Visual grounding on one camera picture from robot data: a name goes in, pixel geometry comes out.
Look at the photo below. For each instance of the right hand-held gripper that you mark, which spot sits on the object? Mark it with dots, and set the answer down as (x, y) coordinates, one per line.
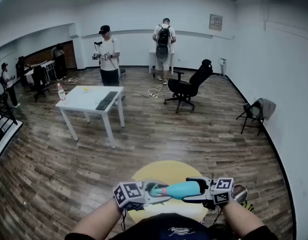
(222, 191)

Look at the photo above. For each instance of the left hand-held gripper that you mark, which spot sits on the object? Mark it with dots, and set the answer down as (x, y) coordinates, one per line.
(130, 195)

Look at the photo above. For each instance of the teal bottle with pink cap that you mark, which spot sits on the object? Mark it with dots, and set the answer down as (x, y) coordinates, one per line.
(184, 189)

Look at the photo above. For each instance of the person's right forearm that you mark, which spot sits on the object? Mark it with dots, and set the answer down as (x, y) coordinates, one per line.
(240, 216)

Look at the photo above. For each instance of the person's left forearm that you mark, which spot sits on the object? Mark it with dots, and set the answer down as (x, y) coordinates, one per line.
(99, 219)

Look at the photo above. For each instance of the clear plastic water bottle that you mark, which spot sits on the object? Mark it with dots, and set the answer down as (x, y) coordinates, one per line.
(61, 94)

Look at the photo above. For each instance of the yellow round table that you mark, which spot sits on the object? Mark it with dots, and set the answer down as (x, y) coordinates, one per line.
(166, 170)

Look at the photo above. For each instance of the person's dark t-shirt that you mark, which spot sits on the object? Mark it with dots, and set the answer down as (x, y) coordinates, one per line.
(169, 225)

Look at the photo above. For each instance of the metal cup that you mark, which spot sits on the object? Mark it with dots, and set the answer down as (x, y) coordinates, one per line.
(241, 192)

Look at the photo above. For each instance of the yellow black striped bag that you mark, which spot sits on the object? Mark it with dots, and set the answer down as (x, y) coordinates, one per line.
(247, 206)

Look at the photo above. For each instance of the black folding chair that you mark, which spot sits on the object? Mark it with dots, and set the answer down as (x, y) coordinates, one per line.
(247, 109)

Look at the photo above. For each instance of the white power strip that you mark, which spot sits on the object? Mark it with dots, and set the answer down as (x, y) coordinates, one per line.
(152, 95)

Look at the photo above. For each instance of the black keyboard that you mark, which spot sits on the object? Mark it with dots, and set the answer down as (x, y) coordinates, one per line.
(106, 101)

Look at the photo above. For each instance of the black office chair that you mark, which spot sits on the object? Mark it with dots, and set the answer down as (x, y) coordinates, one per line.
(181, 86)

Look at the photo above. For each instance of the grey jacket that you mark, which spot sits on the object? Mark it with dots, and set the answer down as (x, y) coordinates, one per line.
(267, 107)

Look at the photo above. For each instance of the white square table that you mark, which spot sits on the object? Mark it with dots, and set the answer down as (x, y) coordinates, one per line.
(84, 97)

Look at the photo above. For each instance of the small black stool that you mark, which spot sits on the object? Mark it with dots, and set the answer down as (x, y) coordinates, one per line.
(122, 70)

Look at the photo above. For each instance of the white narrow table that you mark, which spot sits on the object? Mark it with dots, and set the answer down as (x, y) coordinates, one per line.
(151, 56)

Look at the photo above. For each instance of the black swivel chair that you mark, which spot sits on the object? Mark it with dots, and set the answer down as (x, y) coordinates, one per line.
(39, 76)

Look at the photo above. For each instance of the white desk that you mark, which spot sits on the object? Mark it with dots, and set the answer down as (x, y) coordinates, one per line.
(49, 63)

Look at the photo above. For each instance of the black stair railing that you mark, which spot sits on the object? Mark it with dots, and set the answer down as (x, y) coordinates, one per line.
(1, 111)

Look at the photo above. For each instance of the white wall-mounted device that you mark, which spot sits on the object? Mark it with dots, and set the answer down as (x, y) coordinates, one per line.
(223, 64)

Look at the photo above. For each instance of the wall electrical panel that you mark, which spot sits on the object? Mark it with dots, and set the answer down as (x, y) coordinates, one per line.
(216, 22)

